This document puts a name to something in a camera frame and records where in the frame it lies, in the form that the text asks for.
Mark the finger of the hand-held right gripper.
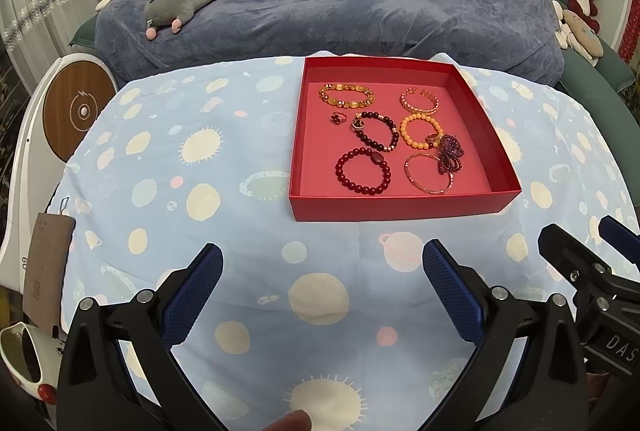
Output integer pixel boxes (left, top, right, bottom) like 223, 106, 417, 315
537, 223, 622, 313
597, 215, 640, 274

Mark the orange bead bracelet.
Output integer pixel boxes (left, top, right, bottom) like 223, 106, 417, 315
399, 112, 445, 148

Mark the gold twisted bangle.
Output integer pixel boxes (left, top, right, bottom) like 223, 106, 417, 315
400, 86, 441, 114

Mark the purple bead bow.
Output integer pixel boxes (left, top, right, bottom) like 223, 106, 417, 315
436, 135, 466, 174

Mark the green sofa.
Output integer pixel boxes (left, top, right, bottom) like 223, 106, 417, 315
69, 0, 640, 112

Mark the brown paper card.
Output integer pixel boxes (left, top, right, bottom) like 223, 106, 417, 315
22, 212, 77, 337

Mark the person's right hand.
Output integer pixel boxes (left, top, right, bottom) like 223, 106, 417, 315
586, 373, 610, 412

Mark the white appliance with wooden disc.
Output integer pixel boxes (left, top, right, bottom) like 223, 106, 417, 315
0, 53, 118, 292

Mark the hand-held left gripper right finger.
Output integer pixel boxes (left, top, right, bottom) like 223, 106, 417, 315
421, 238, 589, 431

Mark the person's left hand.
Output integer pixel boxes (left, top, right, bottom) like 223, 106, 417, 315
264, 409, 315, 431

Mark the yellow bead bracelet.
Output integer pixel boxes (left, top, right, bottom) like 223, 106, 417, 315
319, 82, 376, 110

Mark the red patterned wall banner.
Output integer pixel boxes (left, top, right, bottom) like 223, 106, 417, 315
617, 0, 640, 62

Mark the dark maroon bead bracelet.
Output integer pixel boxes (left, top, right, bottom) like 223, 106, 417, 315
352, 111, 401, 152

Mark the cream plush toy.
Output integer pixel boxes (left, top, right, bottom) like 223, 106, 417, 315
551, 0, 606, 66

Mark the red jewelry box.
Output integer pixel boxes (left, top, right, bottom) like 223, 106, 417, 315
288, 56, 522, 223

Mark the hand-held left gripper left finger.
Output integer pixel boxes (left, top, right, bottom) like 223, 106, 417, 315
56, 242, 224, 431

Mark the thin pink bangle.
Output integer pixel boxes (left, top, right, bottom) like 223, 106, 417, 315
404, 152, 455, 196

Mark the light blue printed tablecloth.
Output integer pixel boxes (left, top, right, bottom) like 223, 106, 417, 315
55, 53, 640, 431

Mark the red bead bracelet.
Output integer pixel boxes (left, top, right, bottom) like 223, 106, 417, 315
335, 148, 392, 196

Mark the white toy with red button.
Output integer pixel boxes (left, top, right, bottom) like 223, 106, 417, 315
0, 322, 68, 407

